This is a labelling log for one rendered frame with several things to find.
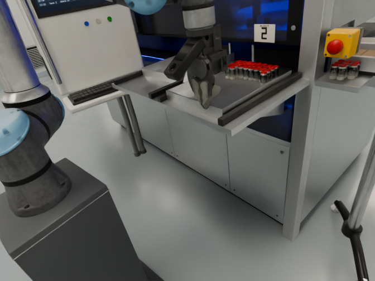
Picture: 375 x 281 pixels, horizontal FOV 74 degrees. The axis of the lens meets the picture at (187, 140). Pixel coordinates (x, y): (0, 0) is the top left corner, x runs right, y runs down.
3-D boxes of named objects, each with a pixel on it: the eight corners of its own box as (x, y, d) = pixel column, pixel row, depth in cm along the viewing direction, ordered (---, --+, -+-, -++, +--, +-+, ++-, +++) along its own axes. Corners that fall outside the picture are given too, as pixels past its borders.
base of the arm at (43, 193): (23, 227, 58) (0, 197, 53) (4, 200, 67) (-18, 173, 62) (81, 188, 67) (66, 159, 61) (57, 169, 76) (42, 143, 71)
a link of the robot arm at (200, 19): (197, 10, 53) (174, 11, 59) (200, 33, 55) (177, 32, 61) (221, 4, 57) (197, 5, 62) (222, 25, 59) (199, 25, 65)
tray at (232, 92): (232, 69, 103) (231, 61, 101) (291, 80, 85) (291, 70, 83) (167, 100, 86) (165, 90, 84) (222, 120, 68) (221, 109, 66)
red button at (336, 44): (330, 51, 75) (332, 37, 72) (344, 52, 72) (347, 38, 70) (324, 54, 73) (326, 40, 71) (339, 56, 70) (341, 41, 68)
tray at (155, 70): (196, 54, 132) (195, 48, 130) (234, 59, 114) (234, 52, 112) (143, 75, 115) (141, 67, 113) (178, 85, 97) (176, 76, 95)
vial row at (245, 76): (231, 74, 97) (231, 63, 95) (272, 82, 85) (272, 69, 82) (227, 76, 96) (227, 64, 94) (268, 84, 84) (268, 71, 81)
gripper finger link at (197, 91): (216, 102, 73) (214, 72, 68) (202, 110, 70) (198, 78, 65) (209, 100, 75) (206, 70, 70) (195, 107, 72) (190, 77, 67)
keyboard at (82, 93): (138, 74, 142) (138, 71, 141) (149, 80, 132) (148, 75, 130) (67, 98, 126) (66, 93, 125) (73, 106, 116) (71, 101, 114)
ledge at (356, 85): (333, 72, 90) (335, 67, 89) (375, 78, 81) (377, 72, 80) (315, 86, 83) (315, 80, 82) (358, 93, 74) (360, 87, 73)
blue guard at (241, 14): (83, 29, 213) (75, 5, 204) (301, 41, 80) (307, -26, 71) (83, 29, 213) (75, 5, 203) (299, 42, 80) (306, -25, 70)
